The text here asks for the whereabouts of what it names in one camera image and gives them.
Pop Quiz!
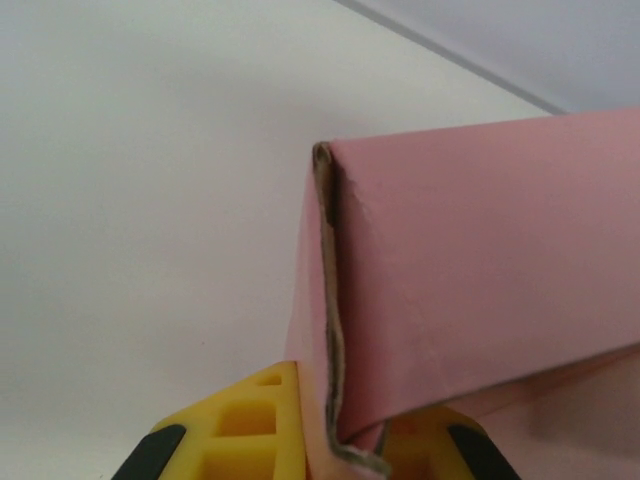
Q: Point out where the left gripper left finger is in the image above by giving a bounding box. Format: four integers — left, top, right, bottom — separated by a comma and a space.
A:
110, 360, 307, 480

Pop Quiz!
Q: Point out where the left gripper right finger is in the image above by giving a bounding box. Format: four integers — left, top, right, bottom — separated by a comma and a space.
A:
385, 407, 507, 480

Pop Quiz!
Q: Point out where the pink paper box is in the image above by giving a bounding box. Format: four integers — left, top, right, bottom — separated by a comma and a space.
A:
282, 105, 640, 480

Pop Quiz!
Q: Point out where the aluminium frame crossbar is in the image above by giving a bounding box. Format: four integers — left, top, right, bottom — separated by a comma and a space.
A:
337, 0, 574, 117

